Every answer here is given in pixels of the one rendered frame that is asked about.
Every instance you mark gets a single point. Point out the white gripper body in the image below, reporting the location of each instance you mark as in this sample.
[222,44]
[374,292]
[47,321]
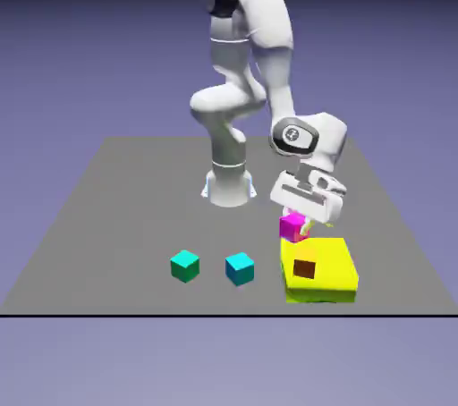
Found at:
[304,200]

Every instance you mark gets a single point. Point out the large yellow box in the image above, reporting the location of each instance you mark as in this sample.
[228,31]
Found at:
[322,270]

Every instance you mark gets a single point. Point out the small magenta cube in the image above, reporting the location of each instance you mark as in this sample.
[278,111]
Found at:
[290,229]

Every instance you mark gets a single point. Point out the small cyan cube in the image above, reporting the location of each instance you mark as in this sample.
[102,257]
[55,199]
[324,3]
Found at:
[239,268]

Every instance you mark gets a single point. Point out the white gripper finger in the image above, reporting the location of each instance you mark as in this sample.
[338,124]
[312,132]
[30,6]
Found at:
[306,228]
[286,212]

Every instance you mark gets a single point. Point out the small green cube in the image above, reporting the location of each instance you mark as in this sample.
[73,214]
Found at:
[184,265]

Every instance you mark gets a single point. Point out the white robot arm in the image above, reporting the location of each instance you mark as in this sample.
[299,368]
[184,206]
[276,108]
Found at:
[264,19]

